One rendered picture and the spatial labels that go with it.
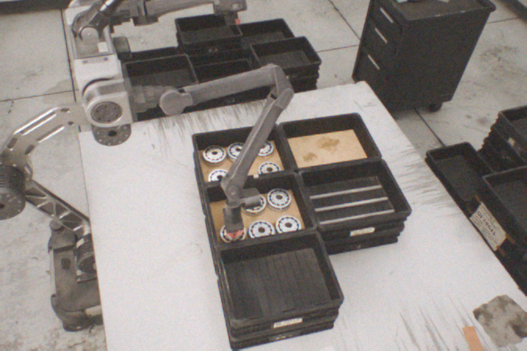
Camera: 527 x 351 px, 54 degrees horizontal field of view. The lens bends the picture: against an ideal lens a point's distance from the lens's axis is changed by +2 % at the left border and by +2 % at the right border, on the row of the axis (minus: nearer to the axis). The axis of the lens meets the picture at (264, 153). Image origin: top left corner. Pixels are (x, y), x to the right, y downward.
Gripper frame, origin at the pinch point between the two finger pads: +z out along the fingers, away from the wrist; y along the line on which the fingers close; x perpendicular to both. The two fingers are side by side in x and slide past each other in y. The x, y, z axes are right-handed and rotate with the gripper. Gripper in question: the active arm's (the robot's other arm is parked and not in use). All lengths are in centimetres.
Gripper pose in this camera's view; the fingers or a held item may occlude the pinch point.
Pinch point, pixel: (233, 231)
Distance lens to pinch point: 198.8
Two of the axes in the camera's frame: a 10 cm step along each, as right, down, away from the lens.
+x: -9.7, 1.4, -2.0
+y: -2.4, -7.3, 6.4
